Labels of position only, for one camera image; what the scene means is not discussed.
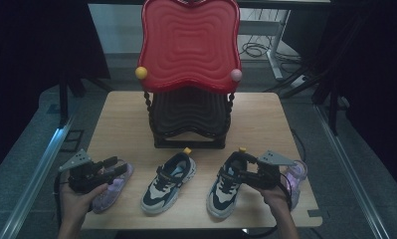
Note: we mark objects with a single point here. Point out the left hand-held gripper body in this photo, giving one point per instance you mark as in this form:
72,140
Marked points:
85,176

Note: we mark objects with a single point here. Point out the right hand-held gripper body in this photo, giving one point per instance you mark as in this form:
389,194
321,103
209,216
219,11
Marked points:
269,174

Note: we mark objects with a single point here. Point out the purple sneaker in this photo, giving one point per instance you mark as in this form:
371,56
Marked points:
297,176
111,194

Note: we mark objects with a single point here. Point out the navy and white sneaker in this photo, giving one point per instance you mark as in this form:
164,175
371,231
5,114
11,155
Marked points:
224,195
167,186

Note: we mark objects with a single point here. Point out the red and black shoe rack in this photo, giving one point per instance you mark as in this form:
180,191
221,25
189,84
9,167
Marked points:
189,46

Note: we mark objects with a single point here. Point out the person's right hand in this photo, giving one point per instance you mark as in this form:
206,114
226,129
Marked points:
275,199

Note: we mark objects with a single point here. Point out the person's left hand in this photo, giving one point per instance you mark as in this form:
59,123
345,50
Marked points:
75,205

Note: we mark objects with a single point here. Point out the black floor tape marks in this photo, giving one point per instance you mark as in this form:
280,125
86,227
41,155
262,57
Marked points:
72,141

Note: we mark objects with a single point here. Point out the black tape strip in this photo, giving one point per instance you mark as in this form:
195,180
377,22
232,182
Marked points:
315,213

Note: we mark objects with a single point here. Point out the black stand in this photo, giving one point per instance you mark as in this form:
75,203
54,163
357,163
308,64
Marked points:
333,109
64,103

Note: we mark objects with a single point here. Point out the white power strip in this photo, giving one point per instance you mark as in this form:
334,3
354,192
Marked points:
299,81

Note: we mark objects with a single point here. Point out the black curtain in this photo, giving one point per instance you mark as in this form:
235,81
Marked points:
375,83
30,66

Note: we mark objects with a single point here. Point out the aluminium rail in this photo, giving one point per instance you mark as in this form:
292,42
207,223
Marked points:
348,172
37,179

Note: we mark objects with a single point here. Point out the white desk frame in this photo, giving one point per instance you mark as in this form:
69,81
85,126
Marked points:
275,49

